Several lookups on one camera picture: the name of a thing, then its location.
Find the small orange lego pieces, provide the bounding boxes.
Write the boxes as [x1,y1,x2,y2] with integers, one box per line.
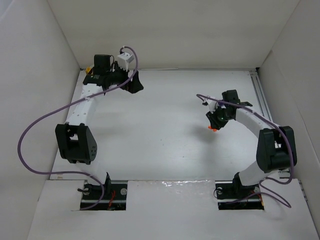
[208,125,218,132]

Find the yellow lego block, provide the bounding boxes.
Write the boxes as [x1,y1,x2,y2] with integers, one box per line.
[85,66,93,75]

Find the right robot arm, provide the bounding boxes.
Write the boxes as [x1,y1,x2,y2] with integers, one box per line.
[202,89,297,199]

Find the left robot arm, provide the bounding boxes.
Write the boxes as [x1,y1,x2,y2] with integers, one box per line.
[55,52,144,185]

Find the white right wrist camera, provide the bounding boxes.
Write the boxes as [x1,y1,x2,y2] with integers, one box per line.
[202,96,221,113]

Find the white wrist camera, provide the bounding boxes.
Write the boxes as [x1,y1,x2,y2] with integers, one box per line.
[117,52,135,71]
[202,96,221,113]

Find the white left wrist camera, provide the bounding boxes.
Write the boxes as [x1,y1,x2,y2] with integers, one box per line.
[117,52,135,71]

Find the metal rail right side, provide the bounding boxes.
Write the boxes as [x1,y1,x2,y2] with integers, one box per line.
[249,70,297,179]

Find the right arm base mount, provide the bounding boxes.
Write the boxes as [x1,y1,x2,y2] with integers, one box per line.
[213,181,265,211]

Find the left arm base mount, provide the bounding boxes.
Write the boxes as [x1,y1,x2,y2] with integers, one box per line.
[76,180,128,211]

